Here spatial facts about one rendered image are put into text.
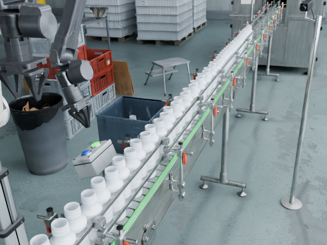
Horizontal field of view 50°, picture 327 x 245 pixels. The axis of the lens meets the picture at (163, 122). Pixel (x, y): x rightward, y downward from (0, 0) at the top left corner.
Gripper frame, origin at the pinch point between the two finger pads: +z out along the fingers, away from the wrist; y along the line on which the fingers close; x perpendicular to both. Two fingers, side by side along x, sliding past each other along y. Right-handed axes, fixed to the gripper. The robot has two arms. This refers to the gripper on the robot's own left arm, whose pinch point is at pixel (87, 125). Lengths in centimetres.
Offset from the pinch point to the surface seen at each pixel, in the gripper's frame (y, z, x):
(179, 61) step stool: 360, 38, 113
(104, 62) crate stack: 285, 0, 179
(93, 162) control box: -9.0, 10.2, -3.5
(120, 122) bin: 56, 17, 27
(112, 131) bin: 56, 21, 35
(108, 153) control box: 0.0, 11.6, -3.5
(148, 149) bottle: 1.8, 13.7, -17.9
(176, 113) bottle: 31.6, 12.7, -17.8
